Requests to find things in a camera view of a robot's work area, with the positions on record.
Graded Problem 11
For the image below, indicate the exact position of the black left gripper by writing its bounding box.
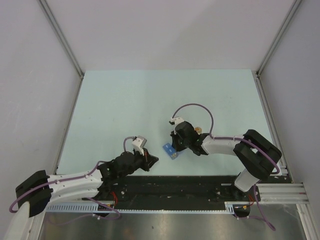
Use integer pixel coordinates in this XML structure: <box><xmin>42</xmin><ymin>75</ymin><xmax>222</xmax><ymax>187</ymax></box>
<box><xmin>118</xmin><ymin>146</ymin><xmax>159</xmax><ymax>178</ymax></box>

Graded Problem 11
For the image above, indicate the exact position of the clear glass pill bottle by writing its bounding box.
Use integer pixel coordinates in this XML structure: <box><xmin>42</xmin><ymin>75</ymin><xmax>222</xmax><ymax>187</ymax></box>
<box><xmin>194</xmin><ymin>127</ymin><xmax>202</xmax><ymax>135</ymax></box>

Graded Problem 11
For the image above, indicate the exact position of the blue plastic pill organizer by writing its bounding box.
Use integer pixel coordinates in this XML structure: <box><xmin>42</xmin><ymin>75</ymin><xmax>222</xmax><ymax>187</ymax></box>
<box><xmin>162</xmin><ymin>143</ymin><xmax>179</xmax><ymax>160</ymax></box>

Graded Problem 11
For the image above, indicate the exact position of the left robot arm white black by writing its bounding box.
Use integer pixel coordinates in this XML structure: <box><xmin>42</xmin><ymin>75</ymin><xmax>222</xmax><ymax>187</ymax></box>
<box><xmin>9</xmin><ymin>148</ymin><xmax>159</xmax><ymax>218</ymax></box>

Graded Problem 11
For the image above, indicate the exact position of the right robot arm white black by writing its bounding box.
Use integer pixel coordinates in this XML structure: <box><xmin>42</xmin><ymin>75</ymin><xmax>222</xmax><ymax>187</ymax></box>
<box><xmin>169</xmin><ymin>117</ymin><xmax>282</xmax><ymax>201</ymax></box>

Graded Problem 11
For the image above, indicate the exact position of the grey aluminium corner profile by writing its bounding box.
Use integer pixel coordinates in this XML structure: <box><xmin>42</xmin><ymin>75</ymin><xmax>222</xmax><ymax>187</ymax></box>
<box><xmin>255</xmin><ymin>0</ymin><xmax>305</xmax><ymax>77</ymax></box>

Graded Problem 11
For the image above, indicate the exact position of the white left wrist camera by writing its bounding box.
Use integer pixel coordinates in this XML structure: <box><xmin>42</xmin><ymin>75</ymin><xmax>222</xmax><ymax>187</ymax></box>
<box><xmin>132</xmin><ymin>135</ymin><xmax>147</xmax><ymax>155</ymax></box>

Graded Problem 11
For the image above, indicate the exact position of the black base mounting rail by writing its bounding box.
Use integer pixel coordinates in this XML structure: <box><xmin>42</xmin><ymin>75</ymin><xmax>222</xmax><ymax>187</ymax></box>
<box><xmin>82</xmin><ymin>174</ymin><xmax>261</xmax><ymax>211</ymax></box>

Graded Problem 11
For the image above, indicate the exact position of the white slotted cable duct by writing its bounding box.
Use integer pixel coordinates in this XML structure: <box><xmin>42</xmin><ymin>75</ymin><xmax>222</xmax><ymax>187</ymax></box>
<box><xmin>45</xmin><ymin>201</ymin><xmax>249</xmax><ymax>215</ymax></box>

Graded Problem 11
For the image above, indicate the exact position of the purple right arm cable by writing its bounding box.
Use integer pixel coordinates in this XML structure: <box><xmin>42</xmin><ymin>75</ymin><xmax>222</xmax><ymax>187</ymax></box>
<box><xmin>171</xmin><ymin>103</ymin><xmax>280</xmax><ymax>231</ymax></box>

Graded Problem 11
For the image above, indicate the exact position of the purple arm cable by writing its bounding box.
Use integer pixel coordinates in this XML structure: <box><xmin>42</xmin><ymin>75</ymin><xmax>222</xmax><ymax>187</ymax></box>
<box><xmin>171</xmin><ymin>103</ymin><xmax>280</xmax><ymax>231</ymax></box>
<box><xmin>9</xmin><ymin>136</ymin><xmax>137</xmax><ymax>226</ymax></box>

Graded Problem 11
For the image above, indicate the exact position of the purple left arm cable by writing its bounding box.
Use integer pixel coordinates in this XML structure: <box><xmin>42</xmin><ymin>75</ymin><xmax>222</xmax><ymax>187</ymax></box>
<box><xmin>9</xmin><ymin>136</ymin><xmax>137</xmax><ymax>226</ymax></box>

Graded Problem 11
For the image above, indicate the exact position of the left aluminium frame profile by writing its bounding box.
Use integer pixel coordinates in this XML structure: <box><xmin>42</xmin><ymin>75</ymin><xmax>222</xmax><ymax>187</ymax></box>
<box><xmin>37</xmin><ymin>0</ymin><xmax>85</xmax><ymax>78</ymax></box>

